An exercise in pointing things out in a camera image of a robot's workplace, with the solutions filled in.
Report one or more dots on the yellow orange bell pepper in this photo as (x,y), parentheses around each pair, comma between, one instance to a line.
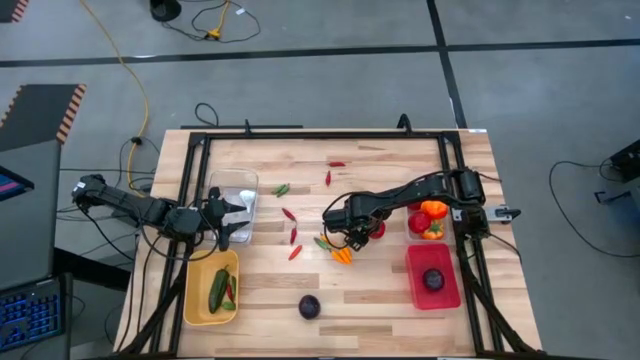
(433,232)

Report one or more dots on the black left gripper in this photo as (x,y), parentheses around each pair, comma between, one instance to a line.
(215,220)

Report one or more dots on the yellow plastic basket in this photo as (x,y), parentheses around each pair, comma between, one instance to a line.
(197,280)

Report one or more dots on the large clear plastic bin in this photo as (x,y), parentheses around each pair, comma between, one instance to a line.
(240,175)

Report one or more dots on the large dark green pepper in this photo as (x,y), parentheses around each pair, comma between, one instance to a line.
(218,292)

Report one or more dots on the black round stand base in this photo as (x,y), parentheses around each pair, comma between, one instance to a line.
(165,9)

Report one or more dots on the red plastic basket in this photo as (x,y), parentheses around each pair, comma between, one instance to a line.
(440,300)

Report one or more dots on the red chili pepper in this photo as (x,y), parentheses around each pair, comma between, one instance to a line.
(230,291)
(328,178)
(293,235)
(336,164)
(295,252)
(288,214)

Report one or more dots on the laptop screen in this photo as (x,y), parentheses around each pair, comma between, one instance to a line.
(12,184)

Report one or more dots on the large black orange-striped mat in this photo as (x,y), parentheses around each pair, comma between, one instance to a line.
(35,115)

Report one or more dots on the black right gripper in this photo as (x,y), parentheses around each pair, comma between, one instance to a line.
(350,215)

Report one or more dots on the small frosted plastic bin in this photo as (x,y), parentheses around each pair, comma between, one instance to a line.
(406,237)

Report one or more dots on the small black orange-striped mat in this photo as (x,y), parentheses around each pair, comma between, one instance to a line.
(10,7)

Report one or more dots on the orange chili pepper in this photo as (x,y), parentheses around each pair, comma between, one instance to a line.
(326,238)
(348,255)
(340,256)

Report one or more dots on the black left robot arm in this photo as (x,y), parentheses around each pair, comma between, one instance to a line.
(125,202)

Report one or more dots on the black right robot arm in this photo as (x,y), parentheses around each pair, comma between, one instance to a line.
(420,189)

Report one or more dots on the backlit black keyboard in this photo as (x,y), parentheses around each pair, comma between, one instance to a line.
(30,315)

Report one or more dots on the stubby green pepper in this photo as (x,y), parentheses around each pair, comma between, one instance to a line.
(228,305)

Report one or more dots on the black equipment box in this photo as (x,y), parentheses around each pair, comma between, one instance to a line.
(627,160)

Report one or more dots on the black aluminium table frame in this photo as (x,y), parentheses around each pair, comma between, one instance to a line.
(325,135)

